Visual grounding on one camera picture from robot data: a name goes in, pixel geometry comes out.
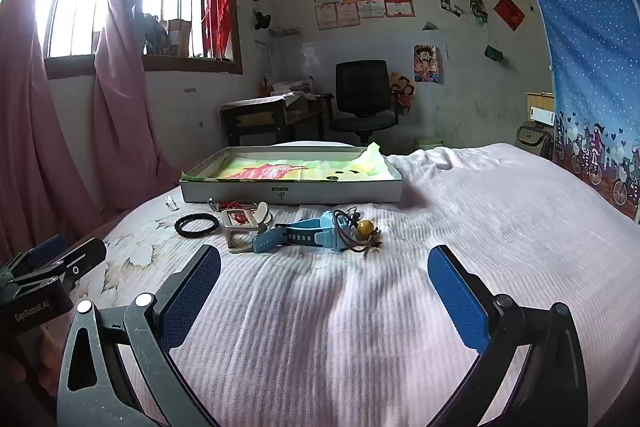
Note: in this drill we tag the black office chair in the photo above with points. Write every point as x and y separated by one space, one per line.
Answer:
361 89

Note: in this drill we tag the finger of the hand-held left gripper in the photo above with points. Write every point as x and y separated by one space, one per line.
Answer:
82 259
50 247

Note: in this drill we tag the pink bedspread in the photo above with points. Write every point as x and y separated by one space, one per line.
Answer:
350 307

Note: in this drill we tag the small clear clip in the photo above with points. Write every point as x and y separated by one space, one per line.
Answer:
171 203

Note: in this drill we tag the green wall photo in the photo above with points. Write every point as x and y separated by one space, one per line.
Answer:
478 10

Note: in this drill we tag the patterned handbag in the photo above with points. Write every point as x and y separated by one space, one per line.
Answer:
532 142

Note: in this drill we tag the dark bag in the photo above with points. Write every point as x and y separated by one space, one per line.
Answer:
155 34

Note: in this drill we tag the shallow white cardboard box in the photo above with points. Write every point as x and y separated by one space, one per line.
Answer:
280 194

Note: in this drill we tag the small wall shelf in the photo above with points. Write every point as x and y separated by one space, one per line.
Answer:
285 31

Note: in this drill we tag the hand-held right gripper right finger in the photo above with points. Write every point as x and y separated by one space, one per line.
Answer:
457 297

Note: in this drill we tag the cartoon wall poster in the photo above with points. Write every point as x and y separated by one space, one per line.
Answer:
427 63

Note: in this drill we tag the pale green bin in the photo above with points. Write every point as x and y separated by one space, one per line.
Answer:
429 142

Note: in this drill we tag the brown cardboard box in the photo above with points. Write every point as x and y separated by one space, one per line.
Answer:
180 38

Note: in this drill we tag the red diamond paper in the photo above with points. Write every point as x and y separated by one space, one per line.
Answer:
509 12

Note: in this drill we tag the beige square frame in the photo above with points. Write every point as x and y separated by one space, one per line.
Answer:
226 232

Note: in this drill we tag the green face mask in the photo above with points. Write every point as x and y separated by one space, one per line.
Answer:
493 53

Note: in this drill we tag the colourful paper box lining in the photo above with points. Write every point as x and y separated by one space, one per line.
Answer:
280 169

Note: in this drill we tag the blue smart watch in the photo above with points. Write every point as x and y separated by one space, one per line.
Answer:
300 237

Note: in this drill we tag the small wall photo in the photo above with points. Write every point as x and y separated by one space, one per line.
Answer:
451 7

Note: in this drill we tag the red hanging garment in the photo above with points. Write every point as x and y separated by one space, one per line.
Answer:
217 19

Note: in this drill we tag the small black wall fan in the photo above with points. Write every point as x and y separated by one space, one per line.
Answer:
260 20

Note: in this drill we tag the dark wooden desk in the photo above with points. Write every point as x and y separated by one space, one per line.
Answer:
260 114

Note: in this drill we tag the person's left hand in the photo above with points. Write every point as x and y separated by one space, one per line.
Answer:
12 367

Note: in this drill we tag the wooden cabinet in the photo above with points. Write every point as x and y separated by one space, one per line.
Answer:
540 104

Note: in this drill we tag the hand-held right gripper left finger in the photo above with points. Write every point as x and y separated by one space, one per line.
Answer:
192 292

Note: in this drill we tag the blue printed curtain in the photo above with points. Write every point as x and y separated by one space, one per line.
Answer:
585 57

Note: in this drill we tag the pile of papers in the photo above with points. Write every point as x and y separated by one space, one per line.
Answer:
290 88

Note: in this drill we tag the pink curtain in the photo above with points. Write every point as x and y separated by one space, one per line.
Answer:
30 107
125 117

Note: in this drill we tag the cartoon family sticker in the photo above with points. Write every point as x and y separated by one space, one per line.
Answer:
404 91

